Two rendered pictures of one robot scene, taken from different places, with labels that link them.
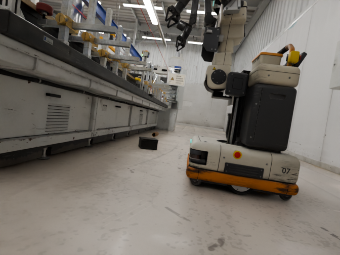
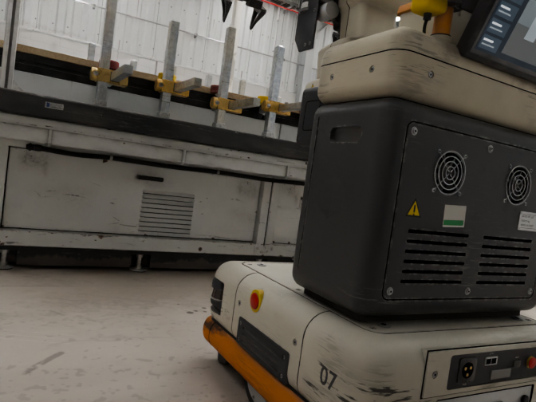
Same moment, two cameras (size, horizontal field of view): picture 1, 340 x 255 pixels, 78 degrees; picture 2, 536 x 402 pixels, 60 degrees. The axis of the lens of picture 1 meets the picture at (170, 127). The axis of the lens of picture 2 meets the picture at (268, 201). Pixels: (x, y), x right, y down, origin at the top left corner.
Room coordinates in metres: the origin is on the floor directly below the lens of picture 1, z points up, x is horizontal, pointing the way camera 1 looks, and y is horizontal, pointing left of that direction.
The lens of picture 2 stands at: (0.65, -1.27, 0.52)
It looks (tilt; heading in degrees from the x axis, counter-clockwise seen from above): 3 degrees down; 55
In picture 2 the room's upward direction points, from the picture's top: 8 degrees clockwise
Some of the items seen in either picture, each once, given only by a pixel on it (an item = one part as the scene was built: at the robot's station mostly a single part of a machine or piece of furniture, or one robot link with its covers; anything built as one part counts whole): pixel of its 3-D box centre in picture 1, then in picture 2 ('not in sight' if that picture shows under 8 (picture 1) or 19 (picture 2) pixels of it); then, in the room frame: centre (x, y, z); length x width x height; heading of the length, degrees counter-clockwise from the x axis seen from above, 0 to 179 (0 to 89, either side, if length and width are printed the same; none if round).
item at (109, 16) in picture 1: (105, 41); (224, 81); (1.61, 0.57, 0.90); 0.04 x 0.04 x 0.48; 85
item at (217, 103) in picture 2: (105, 54); (226, 105); (1.63, 0.57, 0.81); 0.14 x 0.06 x 0.05; 175
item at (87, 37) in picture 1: (90, 39); (171, 88); (1.38, 0.59, 0.83); 0.14 x 0.06 x 0.05; 175
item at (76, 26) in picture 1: (77, 26); (116, 76); (1.15, 0.57, 0.82); 0.43 x 0.03 x 0.04; 85
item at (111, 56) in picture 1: (112, 56); (234, 105); (1.65, 0.52, 0.80); 0.43 x 0.03 x 0.04; 85
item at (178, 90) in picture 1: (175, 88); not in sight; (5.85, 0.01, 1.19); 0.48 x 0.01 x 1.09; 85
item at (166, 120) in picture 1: (151, 95); not in sight; (6.28, 0.68, 0.95); 1.65 x 0.70 x 1.90; 85
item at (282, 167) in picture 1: (233, 159); (369, 337); (1.55, -0.50, 0.16); 0.67 x 0.64 x 0.25; 85
